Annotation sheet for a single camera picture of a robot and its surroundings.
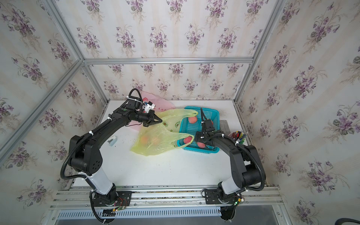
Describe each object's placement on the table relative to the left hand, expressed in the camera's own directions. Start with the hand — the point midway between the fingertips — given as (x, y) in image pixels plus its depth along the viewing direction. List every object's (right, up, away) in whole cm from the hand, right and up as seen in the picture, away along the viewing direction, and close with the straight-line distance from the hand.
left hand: (162, 120), depth 83 cm
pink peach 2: (+15, -11, -3) cm, 19 cm away
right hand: (+27, -13, +10) cm, 32 cm away
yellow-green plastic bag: (-5, -11, 0) cm, 12 cm away
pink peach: (+20, -1, +19) cm, 27 cm away
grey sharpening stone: (+43, -6, +18) cm, 47 cm away
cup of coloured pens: (+47, -10, +1) cm, 48 cm away
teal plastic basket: (+15, -6, +20) cm, 26 cm away
